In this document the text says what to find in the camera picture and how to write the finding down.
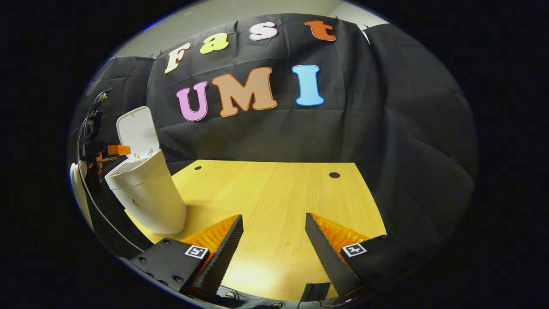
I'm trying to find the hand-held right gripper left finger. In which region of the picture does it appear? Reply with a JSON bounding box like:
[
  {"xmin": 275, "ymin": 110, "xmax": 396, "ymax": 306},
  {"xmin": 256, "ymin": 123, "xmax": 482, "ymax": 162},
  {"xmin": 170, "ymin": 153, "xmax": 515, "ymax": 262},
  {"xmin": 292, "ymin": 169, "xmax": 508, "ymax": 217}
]
[{"xmin": 129, "ymin": 214, "xmax": 244, "ymax": 301}]

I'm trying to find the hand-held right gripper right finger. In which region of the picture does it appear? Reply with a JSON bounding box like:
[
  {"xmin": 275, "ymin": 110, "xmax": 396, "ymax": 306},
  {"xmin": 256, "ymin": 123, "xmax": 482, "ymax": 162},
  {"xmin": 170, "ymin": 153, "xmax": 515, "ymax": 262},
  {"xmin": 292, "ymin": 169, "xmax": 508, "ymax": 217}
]
[{"xmin": 305, "ymin": 212, "xmax": 423, "ymax": 301}]

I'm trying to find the white desktop garbage bin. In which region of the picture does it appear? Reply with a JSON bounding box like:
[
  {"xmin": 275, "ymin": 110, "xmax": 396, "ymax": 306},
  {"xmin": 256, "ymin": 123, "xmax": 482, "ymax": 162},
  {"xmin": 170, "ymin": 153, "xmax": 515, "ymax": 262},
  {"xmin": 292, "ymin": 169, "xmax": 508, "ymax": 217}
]
[{"xmin": 104, "ymin": 106, "xmax": 187, "ymax": 235}]

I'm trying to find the wooden desktop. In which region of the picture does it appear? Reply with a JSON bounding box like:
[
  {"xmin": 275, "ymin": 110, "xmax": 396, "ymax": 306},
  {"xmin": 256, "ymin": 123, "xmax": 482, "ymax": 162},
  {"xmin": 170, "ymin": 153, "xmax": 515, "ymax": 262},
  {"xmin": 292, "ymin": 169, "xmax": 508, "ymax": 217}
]
[{"xmin": 124, "ymin": 160, "xmax": 387, "ymax": 302}]

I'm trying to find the black backdrop cloth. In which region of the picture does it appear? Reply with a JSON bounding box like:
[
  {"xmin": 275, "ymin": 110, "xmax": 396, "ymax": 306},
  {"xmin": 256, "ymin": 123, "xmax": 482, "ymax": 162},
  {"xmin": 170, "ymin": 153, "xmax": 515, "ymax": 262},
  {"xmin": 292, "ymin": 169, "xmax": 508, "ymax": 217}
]
[{"xmin": 69, "ymin": 13, "xmax": 479, "ymax": 267}]

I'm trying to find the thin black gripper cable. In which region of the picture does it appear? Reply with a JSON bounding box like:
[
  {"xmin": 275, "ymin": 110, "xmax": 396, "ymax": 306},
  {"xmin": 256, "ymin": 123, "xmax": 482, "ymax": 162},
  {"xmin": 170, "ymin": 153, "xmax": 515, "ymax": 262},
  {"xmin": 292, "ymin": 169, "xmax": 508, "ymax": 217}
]
[{"xmin": 76, "ymin": 88, "xmax": 145, "ymax": 253}]

